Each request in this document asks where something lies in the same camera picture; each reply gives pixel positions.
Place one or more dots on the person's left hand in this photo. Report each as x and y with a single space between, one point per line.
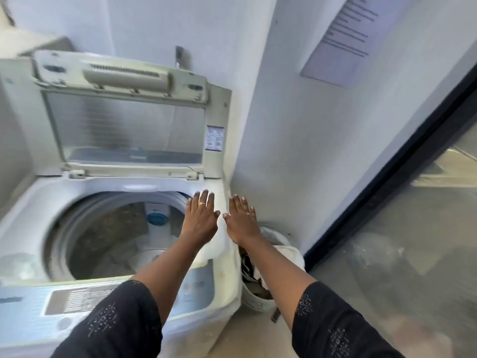
199 223

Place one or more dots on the person's right hand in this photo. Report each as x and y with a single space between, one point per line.
242 225

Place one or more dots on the glass washing machine lid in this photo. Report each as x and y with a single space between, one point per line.
126 126

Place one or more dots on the white top-load washing machine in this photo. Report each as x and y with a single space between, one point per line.
33 219

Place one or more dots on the person's left forearm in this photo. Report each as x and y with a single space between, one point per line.
171 272

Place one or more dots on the round white laundry basket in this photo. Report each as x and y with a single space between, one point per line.
257 298

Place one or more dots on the blue round lint filter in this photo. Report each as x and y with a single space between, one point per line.
157 219

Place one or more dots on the printed white paper sheet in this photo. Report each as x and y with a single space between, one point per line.
346 40

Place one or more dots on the metal wall tap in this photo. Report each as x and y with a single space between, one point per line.
180 55

